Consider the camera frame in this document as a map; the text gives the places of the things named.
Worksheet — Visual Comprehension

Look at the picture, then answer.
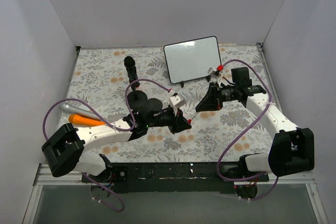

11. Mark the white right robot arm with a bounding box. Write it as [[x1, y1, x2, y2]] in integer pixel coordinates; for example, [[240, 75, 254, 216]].
[[195, 66, 314, 181]]

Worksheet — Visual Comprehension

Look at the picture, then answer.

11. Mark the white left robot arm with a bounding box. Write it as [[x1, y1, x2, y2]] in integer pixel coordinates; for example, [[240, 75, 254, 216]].
[[41, 98, 192, 182]]

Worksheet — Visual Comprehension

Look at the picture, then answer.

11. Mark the black whiteboard easel stand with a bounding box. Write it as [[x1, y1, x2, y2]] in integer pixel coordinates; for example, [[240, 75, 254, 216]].
[[179, 75, 211, 88]]

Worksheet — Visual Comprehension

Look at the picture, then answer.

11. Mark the black framed whiteboard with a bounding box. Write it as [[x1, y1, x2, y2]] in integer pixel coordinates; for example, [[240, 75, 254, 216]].
[[163, 36, 222, 84]]

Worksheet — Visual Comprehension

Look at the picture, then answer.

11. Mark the black round microphone stand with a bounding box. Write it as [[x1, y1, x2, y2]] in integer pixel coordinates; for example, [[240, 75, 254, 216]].
[[127, 80, 148, 110]]

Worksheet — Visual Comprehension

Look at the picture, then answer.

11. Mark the floral patterned table mat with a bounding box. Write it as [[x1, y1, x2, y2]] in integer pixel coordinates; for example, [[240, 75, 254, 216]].
[[67, 48, 272, 163]]

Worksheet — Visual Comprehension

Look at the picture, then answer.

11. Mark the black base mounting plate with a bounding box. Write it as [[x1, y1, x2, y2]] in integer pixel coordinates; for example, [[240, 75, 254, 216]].
[[81, 162, 270, 194]]

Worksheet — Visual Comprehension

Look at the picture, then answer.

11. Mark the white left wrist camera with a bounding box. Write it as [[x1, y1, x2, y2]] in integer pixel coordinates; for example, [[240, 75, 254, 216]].
[[169, 93, 186, 109]]

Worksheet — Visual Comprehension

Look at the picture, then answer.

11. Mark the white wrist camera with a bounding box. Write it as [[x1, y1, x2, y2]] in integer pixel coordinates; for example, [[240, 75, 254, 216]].
[[169, 93, 186, 109], [207, 65, 224, 82]]

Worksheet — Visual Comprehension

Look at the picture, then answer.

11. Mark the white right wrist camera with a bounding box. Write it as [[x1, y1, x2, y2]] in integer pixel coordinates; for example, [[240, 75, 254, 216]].
[[207, 65, 224, 82]]

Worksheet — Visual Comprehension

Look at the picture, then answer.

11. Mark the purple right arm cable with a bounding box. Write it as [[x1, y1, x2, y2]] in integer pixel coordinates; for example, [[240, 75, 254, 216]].
[[216, 59, 279, 201]]

